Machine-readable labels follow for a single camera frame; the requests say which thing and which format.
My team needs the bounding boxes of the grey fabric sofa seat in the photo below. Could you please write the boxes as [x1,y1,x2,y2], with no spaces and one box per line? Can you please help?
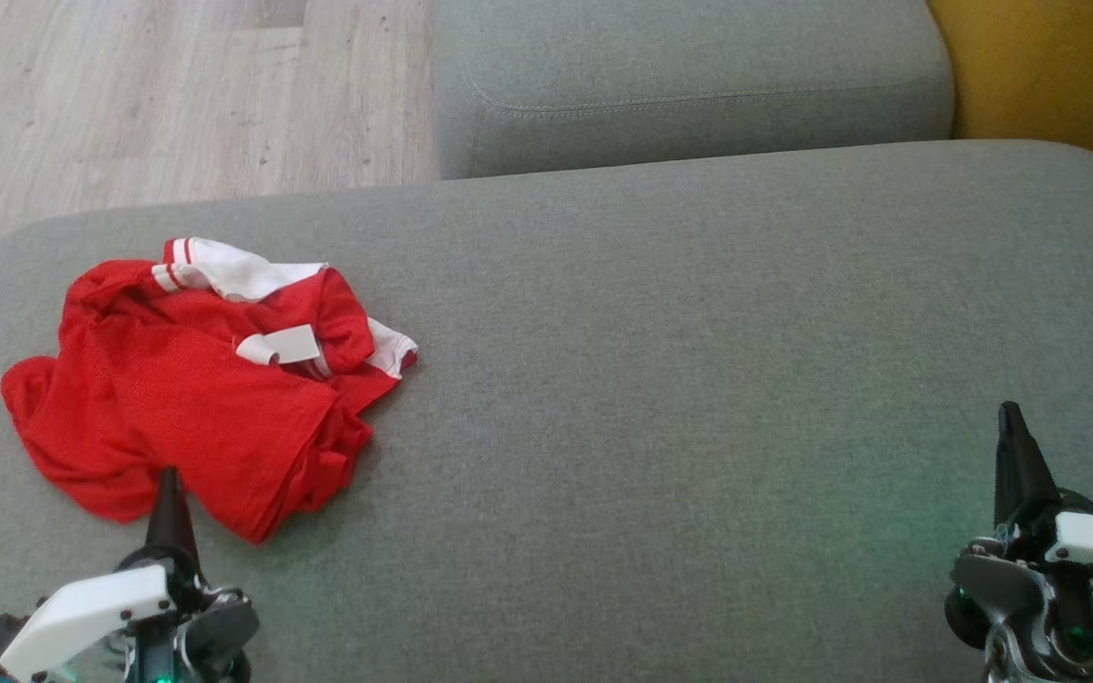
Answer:
[0,140,1093,683]

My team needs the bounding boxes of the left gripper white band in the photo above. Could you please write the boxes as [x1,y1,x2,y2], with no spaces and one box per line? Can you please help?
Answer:
[0,466,261,683]

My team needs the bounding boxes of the grey stitched sofa cushion block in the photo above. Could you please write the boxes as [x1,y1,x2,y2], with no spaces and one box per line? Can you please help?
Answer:
[433,0,956,181]

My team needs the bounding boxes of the red shorts with white stripe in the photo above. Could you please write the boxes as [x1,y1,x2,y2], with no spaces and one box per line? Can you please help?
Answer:
[1,285,375,545]

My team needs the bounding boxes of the red jersey with white sleeves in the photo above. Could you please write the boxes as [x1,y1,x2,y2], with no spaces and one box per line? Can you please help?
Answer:
[58,237,419,399]

